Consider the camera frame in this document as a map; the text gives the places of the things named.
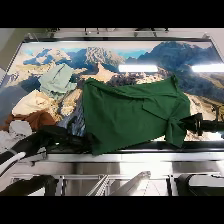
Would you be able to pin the brown garment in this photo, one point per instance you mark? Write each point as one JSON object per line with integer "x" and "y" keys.
{"x": 40, "y": 119}

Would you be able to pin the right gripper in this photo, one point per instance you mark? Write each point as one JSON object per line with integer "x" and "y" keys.
{"x": 191, "y": 124}

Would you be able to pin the green T-shirt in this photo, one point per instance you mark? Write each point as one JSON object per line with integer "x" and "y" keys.
{"x": 130, "y": 113}

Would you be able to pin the pale green garment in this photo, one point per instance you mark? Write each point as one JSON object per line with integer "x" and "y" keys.
{"x": 58, "y": 80}

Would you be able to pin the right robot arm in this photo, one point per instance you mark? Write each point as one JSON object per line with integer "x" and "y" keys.
{"x": 213, "y": 125}

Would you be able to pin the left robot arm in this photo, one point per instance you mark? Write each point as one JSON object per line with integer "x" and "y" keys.
{"x": 36, "y": 141}

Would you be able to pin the cream garment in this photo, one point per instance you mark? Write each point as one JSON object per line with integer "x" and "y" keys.
{"x": 33, "y": 103}

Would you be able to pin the light grey garment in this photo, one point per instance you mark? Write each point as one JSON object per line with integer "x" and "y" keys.
{"x": 15, "y": 131}

